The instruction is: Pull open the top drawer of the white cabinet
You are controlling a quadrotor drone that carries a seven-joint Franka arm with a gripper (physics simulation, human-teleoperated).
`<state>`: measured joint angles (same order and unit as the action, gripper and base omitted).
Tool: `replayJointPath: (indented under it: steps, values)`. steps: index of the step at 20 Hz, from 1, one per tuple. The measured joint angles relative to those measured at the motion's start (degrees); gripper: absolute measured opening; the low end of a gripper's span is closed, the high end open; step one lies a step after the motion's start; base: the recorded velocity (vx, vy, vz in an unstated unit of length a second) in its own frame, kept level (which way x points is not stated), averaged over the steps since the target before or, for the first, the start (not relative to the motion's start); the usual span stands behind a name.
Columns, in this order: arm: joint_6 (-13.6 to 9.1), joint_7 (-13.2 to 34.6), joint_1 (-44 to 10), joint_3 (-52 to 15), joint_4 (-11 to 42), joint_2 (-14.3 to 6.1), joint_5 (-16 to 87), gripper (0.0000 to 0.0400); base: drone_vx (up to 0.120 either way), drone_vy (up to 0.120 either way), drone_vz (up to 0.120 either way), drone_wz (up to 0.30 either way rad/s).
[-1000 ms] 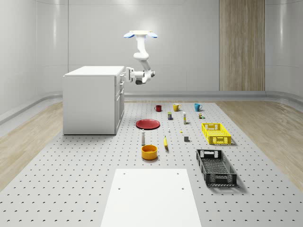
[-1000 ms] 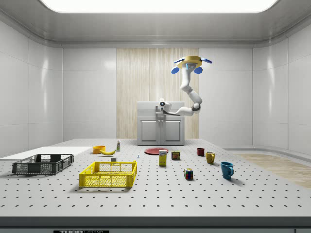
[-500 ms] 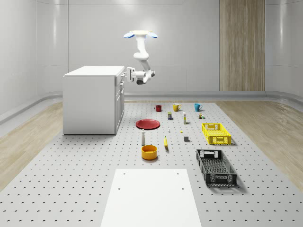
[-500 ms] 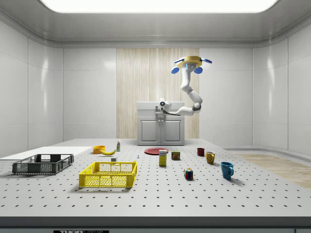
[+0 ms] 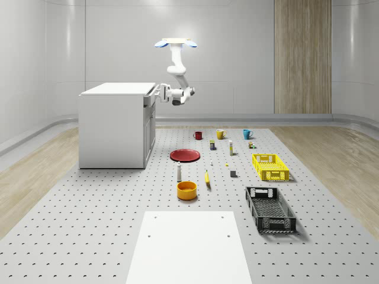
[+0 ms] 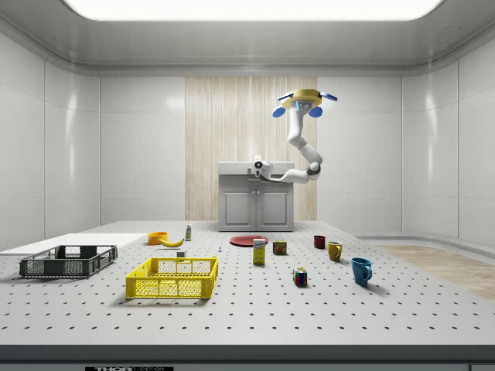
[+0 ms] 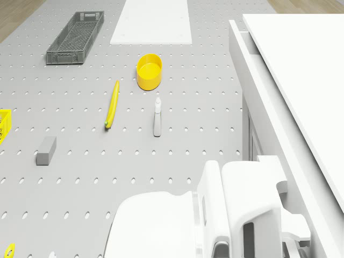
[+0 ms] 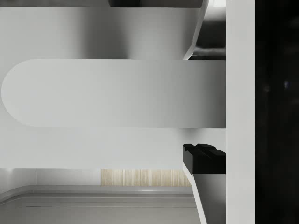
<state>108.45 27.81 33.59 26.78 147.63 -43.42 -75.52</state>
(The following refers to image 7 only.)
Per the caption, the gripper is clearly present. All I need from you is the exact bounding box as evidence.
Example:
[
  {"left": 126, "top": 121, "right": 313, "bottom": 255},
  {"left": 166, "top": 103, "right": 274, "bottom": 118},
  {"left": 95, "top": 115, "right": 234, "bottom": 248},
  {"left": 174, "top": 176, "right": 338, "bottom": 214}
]
[{"left": 280, "top": 208, "right": 312, "bottom": 258}]

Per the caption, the white cabinet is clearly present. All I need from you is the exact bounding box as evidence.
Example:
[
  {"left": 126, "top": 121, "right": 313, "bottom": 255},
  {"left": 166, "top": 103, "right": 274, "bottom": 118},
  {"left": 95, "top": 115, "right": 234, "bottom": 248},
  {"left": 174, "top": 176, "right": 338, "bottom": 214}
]
[{"left": 241, "top": 12, "right": 344, "bottom": 258}]

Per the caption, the small white bottle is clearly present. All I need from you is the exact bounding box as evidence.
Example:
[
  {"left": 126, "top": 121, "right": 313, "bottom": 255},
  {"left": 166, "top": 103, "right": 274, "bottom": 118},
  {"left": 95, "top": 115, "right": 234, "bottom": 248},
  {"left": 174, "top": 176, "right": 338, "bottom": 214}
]
[{"left": 153, "top": 97, "right": 162, "bottom": 138}]

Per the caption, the yellow bowl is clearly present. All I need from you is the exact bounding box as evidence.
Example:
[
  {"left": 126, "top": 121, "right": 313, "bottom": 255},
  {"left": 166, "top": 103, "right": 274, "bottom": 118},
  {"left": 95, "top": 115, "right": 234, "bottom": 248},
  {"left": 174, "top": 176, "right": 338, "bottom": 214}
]
[{"left": 136, "top": 53, "right": 163, "bottom": 91}]

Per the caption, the banana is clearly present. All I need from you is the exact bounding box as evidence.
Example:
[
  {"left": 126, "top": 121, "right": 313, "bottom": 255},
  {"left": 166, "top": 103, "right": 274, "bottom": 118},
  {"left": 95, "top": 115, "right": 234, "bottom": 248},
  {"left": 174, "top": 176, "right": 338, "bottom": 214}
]
[{"left": 104, "top": 80, "right": 120, "bottom": 130}]

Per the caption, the white board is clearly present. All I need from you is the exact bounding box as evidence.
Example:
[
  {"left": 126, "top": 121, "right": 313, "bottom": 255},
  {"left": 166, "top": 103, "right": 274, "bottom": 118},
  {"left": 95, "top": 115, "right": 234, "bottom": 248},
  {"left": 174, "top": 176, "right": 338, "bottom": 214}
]
[{"left": 109, "top": 0, "right": 193, "bottom": 46}]

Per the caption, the grey cube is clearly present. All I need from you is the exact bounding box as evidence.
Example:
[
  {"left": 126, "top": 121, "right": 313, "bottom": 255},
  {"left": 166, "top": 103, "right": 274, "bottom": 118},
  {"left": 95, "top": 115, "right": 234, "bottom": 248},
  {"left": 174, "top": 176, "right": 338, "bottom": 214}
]
[{"left": 35, "top": 135, "right": 58, "bottom": 166}]

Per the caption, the yellow box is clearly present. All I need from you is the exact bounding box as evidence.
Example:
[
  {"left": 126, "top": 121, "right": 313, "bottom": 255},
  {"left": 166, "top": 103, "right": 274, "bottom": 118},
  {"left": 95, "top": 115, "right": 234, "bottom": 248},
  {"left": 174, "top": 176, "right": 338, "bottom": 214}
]
[{"left": 4, "top": 242, "right": 16, "bottom": 258}]

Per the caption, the dark grey basket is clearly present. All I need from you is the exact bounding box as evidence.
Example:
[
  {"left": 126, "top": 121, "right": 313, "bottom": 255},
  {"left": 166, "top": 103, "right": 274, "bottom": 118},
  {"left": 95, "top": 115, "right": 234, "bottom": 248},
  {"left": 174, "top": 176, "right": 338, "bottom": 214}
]
[{"left": 45, "top": 10, "right": 105, "bottom": 66}]

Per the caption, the yellow basket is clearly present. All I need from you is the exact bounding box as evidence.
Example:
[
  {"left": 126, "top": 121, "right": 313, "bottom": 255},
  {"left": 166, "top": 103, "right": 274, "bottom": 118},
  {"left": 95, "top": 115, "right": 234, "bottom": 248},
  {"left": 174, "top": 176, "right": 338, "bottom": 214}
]
[{"left": 0, "top": 109, "right": 12, "bottom": 146}]

